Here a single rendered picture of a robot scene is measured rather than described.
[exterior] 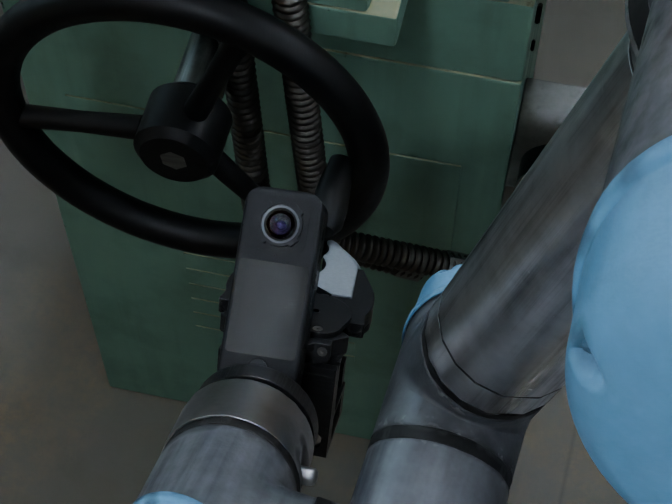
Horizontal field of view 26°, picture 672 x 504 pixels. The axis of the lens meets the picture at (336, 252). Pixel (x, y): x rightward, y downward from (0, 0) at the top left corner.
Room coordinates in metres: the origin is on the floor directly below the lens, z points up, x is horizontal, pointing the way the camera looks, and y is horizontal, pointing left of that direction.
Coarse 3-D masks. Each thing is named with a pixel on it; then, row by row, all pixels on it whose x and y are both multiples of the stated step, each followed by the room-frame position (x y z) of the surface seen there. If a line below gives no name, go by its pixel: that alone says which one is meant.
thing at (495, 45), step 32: (416, 0) 0.75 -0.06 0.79; (448, 0) 0.75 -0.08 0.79; (480, 0) 0.74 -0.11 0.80; (512, 0) 0.74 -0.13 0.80; (416, 32) 0.75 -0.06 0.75; (448, 32) 0.74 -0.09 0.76; (480, 32) 0.74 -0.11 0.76; (512, 32) 0.73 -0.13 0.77; (448, 64) 0.74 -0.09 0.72; (480, 64) 0.74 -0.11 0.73; (512, 64) 0.73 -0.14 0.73
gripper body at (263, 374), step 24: (336, 312) 0.43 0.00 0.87; (312, 336) 0.41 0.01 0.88; (336, 336) 0.41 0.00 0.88; (312, 360) 0.40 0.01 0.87; (336, 360) 0.40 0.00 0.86; (288, 384) 0.36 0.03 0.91; (312, 384) 0.39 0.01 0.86; (336, 384) 0.39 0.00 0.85; (312, 408) 0.35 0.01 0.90; (336, 408) 0.39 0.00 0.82; (312, 432) 0.34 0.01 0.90
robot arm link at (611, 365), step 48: (624, 144) 0.22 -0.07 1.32; (624, 192) 0.20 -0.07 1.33; (624, 240) 0.18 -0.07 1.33; (576, 288) 0.19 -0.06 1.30; (624, 288) 0.17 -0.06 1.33; (576, 336) 0.17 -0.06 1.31; (624, 336) 0.16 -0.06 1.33; (576, 384) 0.16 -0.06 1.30; (624, 384) 0.15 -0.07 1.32; (624, 432) 0.15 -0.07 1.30; (624, 480) 0.15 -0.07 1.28
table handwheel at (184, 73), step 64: (64, 0) 0.61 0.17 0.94; (128, 0) 0.60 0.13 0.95; (192, 0) 0.60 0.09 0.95; (0, 64) 0.62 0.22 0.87; (192, 64) 0.65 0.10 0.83; (320, 64) 0.58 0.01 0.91; (0, 128) 0.62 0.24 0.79; (64, 128) 0.62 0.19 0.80; (128, 128) 0.61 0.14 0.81; (192, 128) 0.59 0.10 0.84; (64, 192) 0.62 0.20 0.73
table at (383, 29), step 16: (256, 0) 0.68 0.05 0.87; (384, 0) 0.67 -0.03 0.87; (400, 0) 0.68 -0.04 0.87; (320, 16) 0.67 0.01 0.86; (336, 16) 0.67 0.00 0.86; (352, 16) 0.66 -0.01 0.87; (368, 16) 0.66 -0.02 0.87; (384, 16) 0.66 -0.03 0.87; (400, 16) 0.67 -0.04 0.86; (320, 32) 0.67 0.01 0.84; (336, 32) 0.67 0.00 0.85; (352, 32) 0.66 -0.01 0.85; (368, 32) 0.66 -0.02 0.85; (384, 32) 0.66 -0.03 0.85
